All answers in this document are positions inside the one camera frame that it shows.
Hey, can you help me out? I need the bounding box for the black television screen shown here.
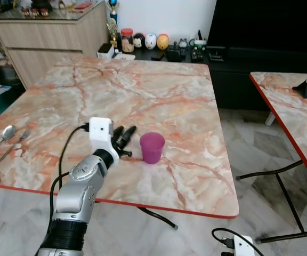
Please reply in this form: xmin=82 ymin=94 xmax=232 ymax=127
xmin=207 ymin=0 xmax=307 ymax=60

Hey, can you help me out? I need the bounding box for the white round figurine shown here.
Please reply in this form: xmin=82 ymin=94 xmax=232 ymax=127
xmin=145 ymin=33 xmax=158 ymax=50

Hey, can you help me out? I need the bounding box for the white green mug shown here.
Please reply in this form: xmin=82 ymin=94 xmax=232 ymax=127
xmin=190 ymin=31 xmax=208 ymax=52

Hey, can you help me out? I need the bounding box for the orange round figurine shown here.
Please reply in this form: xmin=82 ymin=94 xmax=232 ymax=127
xmin=157 ymin=34 xmax=170 ymax=51

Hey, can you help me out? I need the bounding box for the black round figurine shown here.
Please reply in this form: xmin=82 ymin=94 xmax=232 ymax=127
xmin=133 ymin=33 xmax=146 ymax=50

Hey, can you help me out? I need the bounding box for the gold trophy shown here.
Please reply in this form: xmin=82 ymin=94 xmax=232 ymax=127
xmin=106 ymin=0 xmax=120 ymax=50

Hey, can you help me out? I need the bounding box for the purple plastic cup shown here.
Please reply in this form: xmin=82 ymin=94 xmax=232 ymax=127
xmin=140 ymin=133 xmax=165 ymax=164

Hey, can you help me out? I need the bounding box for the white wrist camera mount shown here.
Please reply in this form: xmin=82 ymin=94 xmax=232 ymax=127
xmin=232 ymin=236 xmax=256 ymax=256
xmin=88 ymin=117 xmax=114 ymax=156

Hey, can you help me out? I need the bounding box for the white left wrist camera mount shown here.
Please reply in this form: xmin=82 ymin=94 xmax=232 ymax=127
xmin=88 ymin=117 xmax=114 ymax=156

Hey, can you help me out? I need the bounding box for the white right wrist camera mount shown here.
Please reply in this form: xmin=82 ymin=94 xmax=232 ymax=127
xmin=232 ymin=236 xmax=256 ymax=256

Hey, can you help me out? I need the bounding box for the metal spoon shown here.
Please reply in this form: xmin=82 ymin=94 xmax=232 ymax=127
xmin=0 ymin=125 xmax=17 ymax=169

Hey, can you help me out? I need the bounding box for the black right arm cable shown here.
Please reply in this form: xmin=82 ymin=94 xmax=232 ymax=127
xmin=212 ymin=228 xmax=264 ymax=256

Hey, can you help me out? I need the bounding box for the red lidded glass jar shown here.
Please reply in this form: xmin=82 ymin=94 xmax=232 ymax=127
xmin=120 ymin=28 xmax=135 ymax=53

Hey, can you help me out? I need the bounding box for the metal fork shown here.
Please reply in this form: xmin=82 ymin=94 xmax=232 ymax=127
xmin=0 ymin=130 xmax=31 ymax=175

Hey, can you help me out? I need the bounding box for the small white box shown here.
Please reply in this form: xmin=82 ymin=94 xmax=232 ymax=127
xmin=97 ymin=43 xmax=116 ymax=58

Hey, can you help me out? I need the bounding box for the light wooden cabinet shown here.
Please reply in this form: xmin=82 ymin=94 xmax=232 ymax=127
xmin=0 ymin=2 xmax=109 ymax=89

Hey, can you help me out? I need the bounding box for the marble pattern folding table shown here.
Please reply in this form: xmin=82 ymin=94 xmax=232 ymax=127
xmin=236 ymin=72 xmax=307 ymax=244
xmin=0 ymin=56 xmax=240 ymax=230

